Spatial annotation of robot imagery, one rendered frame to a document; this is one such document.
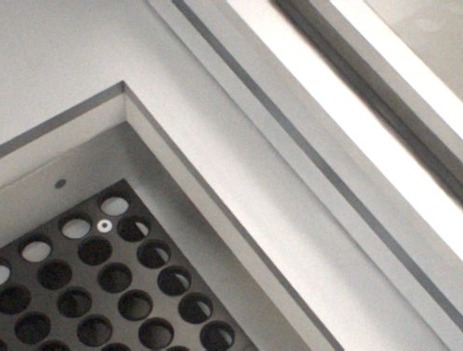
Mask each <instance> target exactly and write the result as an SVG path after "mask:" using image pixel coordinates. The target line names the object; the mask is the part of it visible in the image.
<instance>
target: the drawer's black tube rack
mask: <svg viewBox="0 0 463 351"><path fill-rule="evenodd" d="M73 220H82V221H86V222H87V223H88V224H89V225H90V229H89V232H88V233H87V234H86V235H85V236H84V237H81V238H76V239H75V238H69V237H66V236H65V235H64V234H63V232H62V231H63V228H64V226H65V225H66V224H67V223H68V222H69V221H73ZM111 228H112V224H111V223H110V222H109V221H100V219H99V218H98V217H97V215H96V214H95V213H94V211H93V210H92V209H91V207H90V206H89V205H88V203H87V202H86V201H85V200H84V201H83V202H82V203H80V204H78V205H77V206H74V207H72V208H71V209H69V210H67V211H65V212H64V213H62V214H60V215H58V216H57V217H55V218H53V219H51V220H50V221H47V222H45V223H44V224H42V225H41V226H39V227H38V228H36V229H34V230H32V231H31V232H29V233H27V234H25V235H24V236H22V237H19V238H18V239H16V240H14V241H12V242H11V243H9V244H7V245H6V246H5V247H3V248H1V249H0V266H3V267H6V268H8V269H9V271H10V274H9V277H8V279H7V280H6V281H5V282H4V283H3V284H1V285H0V351H199V350H198V349H197V347H196V346H195V345H194V343H193V342H192V340H191V339H190V338H189V336H188V335H187V334H186V332H185V331H184V330H183V329H182V327H181V326H180V325H179V323H178V322H177V320H176V319H175V318H174V316H173V315H172V314H171V313H170V312H169V311H168V309H167V308H166V307H165V305H164V304H163V303H162V301H161V300H160V298H159V297H158V296H157V294H156V293H155V292H154V290H153V289H152V288H151V286H150V285H149V284H148V282H146V280H145V279H144V278H143V276H142V275H141V274H140V272H139V271H138V270H137V268H136V267H135V266H134V264H133V263H132V262H131V260H130V259H129V257H128V256H127V255H126V253H124V252H123V251H122V249H121V248H120V247H119V245H118V244H117V243H116V241H115V240H114V238H113V237H112V236H111V234H110V233H109V231H110V230H111ZM120 234H121V236H122V237H123V238H124V239H126V240H127V241H130V242H137V241H140V240H142V239H144V238H145V237H146V236H145V235H144V234H143V233H142V231H141V230H140V229H139V227H138V226H137V225H136V223H135V222H133V223H129V224H127V225H125V226H124V227H123V228H122V230H121V232H120ZM34 242H42V243H45V244H47V245H48V246H49V247H50V248H51V251H50V254H49V255H48V257H47V258H45V259H44V260H42V261H40V262H29V261H27V260H26V259H24V258H23V251H24V249H25V248H26V247H27V246H28V245H30V244H31V243H34ZM140 261H141V263H142V264H143V265H144V266H145V267H149V268H159V267H162V266H163V265H164V264H166V263H165V262H164V260H163V259H162V258H161V256H160V255H159V254H158V252H157V251H156V250H155V249H149V250H147V251H145V252H144V253H143V254H142V255H141V258H140ZM161 288H162V290H163V291H164V292H165V293H167V294H170V295H179V294H181V293H183V292H184V291H185V290H186V287H185V286H184V285H183V284H182V282H181V281H180V280H179V278H178V277H177V275H170V276H167V277H165V278H163V279H162V281H161ZM181 314H182V316H183V317H184V318H185V319H186V320H188V321H189V322H193V323H199V322H202V321H204V320H206V319H207V318H208V316H207V315H206V314H205V312H204V311H203V310H202V309H201V307H200V306H199V305H198V303H197V302H196V301H195V300H194V301H190V302H188V303H186V304H185V305H184V306H183V308H182V310H181ZM202 340H203V343H204V345H205V346H206V347H207V348H208V349H210V350H212V351H223V350H225V349H226V348H228V346H229V343H228V342H227V341H226V339H225V338H224V336H223V335H222V334H221V333H220V331H219V330H218V329H216V328H213V329H211V330H209V331H207V332H206V333H205V335H204V336H203V339H202Z"/></svg>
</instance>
